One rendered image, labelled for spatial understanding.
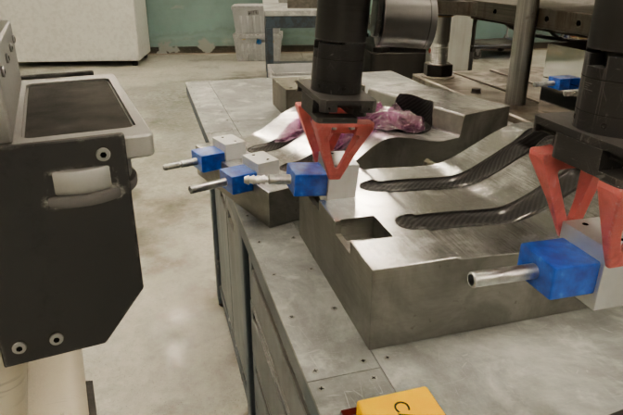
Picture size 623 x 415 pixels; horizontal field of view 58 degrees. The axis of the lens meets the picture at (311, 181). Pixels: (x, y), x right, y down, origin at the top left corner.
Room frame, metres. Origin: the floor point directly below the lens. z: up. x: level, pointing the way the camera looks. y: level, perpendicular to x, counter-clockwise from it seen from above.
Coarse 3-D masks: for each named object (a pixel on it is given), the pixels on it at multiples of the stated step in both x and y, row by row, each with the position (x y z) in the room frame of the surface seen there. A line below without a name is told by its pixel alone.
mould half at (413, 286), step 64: (512, 128) 0.77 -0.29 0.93; (384, 192) 0.63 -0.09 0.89; (448, 192) 0.65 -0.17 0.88; (512, 192) 0.63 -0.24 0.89; (320, 256) 0.60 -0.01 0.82; (384, 256) 0.47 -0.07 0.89; (448, 256) 0.47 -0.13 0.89; (512, 256) 0.49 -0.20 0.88; (384, 320) 0.45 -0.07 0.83; (448, 320) 0.47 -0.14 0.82; (512, 320) 0.49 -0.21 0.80
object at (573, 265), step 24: (552, 240) 0.40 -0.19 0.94; (576, 240) 0.39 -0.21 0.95; (600, 240) 0.38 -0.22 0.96; (528, 264) 0.38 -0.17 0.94; (552, 264) 0.36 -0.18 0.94; (576, 264) 0.36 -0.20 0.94; (600, 264) 0.37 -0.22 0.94; (552, 288) 0.36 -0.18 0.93; (576, 288) 0.36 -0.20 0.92; (600, 288) 0.36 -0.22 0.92
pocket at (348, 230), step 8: (368, 216) 0.56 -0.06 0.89; (336, 224) 0.55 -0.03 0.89; (344, 224) 0.56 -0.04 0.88; (352, 224) 0.56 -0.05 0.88; (360, 224) 0.56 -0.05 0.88; (368, 224) 0.56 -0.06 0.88; (376, 224) 0.55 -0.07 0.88; (336, 232) 0.55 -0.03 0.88; (344, 232) 0.56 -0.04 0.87; (352, 232) 0.56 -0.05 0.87; (360, 232) 0.56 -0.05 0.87; (368, 232) 0.56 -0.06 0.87; (376, 232) 0.55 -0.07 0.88; (384, 232) 0.54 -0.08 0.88; (344, 240) 0.53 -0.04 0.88; (352, 240) 0.56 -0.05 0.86; (360, 240) 0.56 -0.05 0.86
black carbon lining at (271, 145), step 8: (400, 96) 1.07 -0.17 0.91; (408, 96) 1.06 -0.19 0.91; (416, 96) 1.05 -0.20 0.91; (400, 104) 1.06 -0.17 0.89; (408, 104) 1.06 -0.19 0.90; (416, 104) 1.05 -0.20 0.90; (424, 104) 1.03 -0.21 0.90; (432, 104) 0.99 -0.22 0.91; (416, 112) 1.04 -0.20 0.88; (424, 112) 1.03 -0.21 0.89; (432, 112) 0.99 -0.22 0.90; (264, 144) 0.93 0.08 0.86; (272, 144) 0.94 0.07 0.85; (280, 144) 0.94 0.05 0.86; (304, 160) 0.85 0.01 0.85; (312, 160) 0.85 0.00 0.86; (280, 168) 0.82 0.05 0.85
